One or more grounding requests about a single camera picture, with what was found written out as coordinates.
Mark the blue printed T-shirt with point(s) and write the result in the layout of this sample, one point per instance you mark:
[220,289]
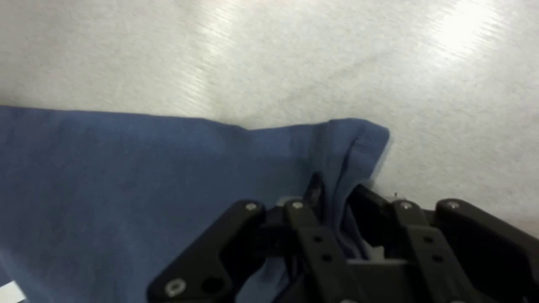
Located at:
[140,196]

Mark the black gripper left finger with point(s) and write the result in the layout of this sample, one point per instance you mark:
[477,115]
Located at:
[213,247]

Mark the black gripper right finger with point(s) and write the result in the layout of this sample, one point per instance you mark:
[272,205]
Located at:
[449,253]

